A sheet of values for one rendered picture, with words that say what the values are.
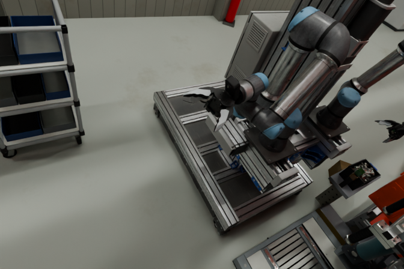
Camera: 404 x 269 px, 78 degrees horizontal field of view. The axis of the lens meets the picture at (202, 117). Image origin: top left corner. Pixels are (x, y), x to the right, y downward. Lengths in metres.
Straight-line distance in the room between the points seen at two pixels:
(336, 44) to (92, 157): 1.75
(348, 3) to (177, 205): 1.56
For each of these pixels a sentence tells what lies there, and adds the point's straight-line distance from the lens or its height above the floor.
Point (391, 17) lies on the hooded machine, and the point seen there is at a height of 0.20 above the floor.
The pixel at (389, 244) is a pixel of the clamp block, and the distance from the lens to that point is 1.29.
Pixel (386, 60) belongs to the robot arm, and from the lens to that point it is 1.67.
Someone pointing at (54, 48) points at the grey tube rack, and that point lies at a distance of 1.70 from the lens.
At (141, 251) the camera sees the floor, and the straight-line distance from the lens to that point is 1.81.
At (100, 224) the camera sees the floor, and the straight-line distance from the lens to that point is 1.86.
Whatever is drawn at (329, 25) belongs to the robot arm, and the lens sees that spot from 1.04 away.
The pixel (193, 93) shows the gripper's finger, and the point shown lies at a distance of 0.77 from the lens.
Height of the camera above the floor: 1.76
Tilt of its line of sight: 46 degrees down
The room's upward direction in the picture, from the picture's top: 20 degrees clockwise
